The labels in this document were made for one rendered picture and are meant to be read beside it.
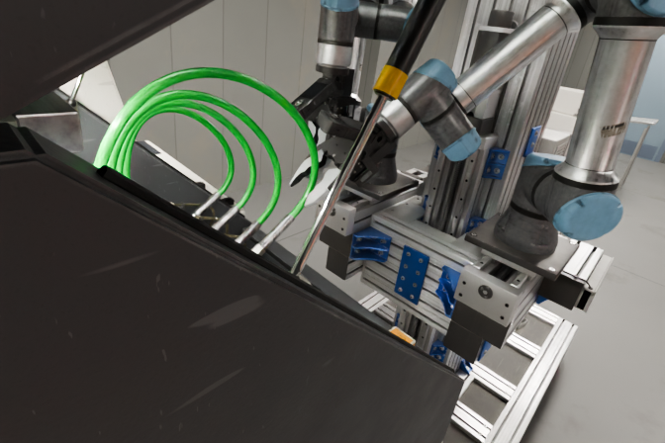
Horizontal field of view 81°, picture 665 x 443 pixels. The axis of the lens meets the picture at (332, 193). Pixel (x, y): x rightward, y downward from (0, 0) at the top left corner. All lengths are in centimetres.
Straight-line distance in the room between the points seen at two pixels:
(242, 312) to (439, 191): 107
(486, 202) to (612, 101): 55
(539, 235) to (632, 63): 43
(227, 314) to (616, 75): 78
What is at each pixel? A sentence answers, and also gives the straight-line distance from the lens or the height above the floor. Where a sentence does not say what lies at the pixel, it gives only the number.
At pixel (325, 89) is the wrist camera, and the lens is 83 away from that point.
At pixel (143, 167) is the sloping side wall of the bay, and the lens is 91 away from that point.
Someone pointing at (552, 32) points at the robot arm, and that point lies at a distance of 95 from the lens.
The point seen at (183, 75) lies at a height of 141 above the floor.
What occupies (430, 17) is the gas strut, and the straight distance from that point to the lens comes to 30.
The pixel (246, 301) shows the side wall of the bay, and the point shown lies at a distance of 23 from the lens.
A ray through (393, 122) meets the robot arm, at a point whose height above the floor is 134.
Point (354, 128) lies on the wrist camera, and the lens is 69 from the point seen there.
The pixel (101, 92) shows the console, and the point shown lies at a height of 132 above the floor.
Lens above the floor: 150
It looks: 24 degrees down
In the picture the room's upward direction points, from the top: 7 degrees clockwise
